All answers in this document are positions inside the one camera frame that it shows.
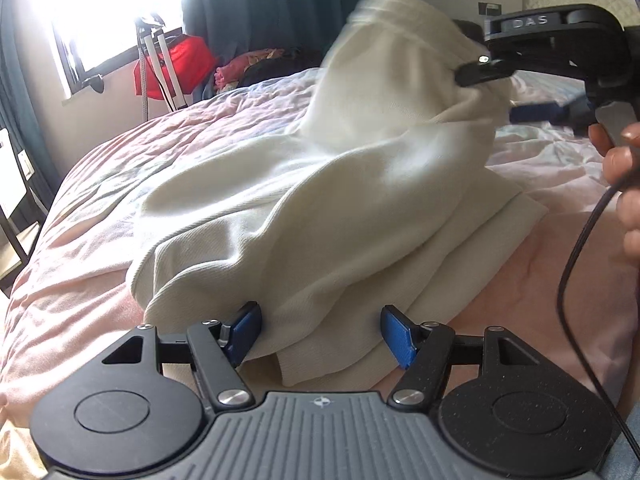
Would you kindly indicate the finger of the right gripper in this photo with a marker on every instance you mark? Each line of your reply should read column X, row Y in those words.
column 488, row 67
column 577, row 114

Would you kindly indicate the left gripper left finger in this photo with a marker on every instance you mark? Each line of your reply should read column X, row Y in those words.
column 146, row 399

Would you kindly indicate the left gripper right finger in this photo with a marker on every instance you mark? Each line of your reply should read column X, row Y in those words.
column 495, row 400

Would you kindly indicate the cream white knit garment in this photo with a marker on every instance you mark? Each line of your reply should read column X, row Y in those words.
column 379, row 195

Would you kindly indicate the pile of mixed clothes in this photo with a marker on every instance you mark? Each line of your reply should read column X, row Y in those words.
column 256, row 66

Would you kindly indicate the person's right hand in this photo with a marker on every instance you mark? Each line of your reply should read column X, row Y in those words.
column 617, row 162

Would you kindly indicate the black and white chair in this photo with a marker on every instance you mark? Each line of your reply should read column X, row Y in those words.
column 22, row 214

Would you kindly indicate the red garment on steamer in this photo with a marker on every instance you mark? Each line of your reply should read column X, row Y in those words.
column 193, row 63

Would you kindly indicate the white garment steamer stand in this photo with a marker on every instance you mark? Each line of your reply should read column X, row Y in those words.
column 153, row 53

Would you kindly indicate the dark framed window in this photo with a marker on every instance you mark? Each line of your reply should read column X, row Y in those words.
column 96, row 37

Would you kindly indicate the wall outlet plate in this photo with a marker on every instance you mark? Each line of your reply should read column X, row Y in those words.
column 489, row 8

